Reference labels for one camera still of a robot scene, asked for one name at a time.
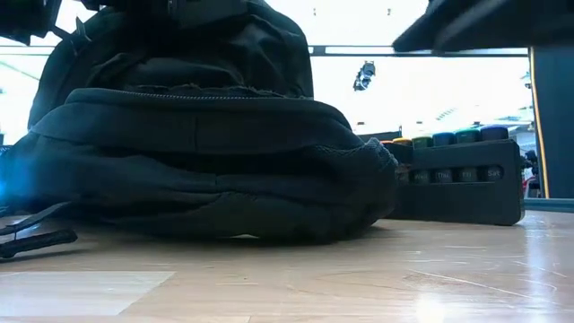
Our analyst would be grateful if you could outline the black ceiling camera cluster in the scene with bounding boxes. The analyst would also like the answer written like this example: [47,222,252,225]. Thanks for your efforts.
[352,59,378,93]

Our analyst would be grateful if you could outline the black weekly pill organizer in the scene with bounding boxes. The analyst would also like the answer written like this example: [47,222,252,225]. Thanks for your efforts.
[380,124,526,227]

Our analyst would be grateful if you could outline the black backpack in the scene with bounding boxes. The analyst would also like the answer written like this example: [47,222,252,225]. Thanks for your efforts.
[0,0,401,261]

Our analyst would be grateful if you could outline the black curtain partition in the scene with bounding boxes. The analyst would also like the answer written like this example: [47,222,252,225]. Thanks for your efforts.
[528,44,574,199]

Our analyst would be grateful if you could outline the black overhead frame beam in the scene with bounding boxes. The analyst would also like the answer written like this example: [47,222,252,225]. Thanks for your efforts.
[0,43,530,58]

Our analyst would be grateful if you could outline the black background robot arms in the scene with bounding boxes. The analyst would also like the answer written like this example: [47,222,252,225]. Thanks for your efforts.
[522,149,543,199]

